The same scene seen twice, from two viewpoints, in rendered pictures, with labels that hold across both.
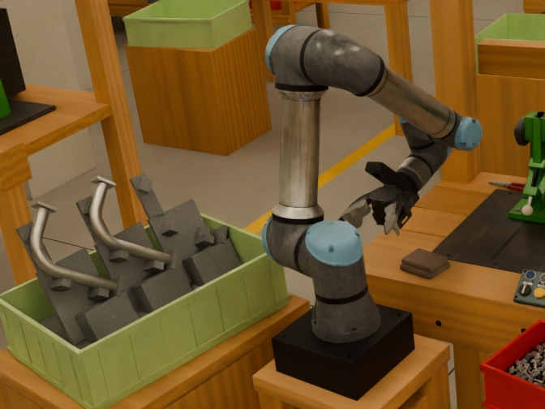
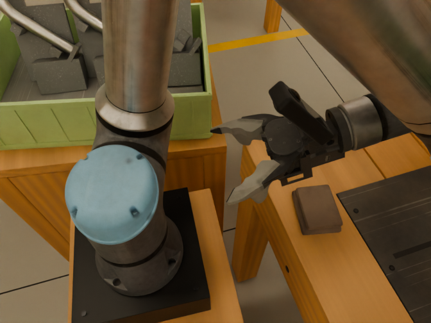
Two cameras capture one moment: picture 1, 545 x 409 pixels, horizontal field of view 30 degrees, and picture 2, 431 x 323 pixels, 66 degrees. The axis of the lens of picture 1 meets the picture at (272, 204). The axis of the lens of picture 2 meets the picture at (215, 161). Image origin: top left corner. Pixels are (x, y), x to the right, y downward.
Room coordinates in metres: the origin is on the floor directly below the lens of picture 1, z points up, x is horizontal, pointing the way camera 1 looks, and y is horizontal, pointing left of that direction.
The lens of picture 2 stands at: (1.82, -0.35, 1.53)
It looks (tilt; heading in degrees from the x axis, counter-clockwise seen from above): 55 degrees down; 34
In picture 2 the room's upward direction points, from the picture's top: straight up
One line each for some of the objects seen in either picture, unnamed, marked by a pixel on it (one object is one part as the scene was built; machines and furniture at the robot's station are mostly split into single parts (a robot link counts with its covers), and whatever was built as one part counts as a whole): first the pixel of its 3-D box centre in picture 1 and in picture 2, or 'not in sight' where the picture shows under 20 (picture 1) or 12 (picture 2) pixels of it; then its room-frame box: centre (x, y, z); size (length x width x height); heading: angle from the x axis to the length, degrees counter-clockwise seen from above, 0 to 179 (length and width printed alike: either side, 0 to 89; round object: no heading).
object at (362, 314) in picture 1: (343, 305); (135, 241); (1.92, -0.12, 0.99); 0.15 x 0.15 x 0.10
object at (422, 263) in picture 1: (424, 263); (316, 209); (2.19, -0.35, 0.92); 0.10 x 0.08 x 0.03; 39
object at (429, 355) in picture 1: (351, 367); (151, 272); (1.92, -0.12, 0.83); 0.32 x 0.32 x 0.04; 46
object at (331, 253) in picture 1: (334, 256); (120, 201); (1.93, -0.11, 1.11); 0.13 x 0.12 x 0.14; 34
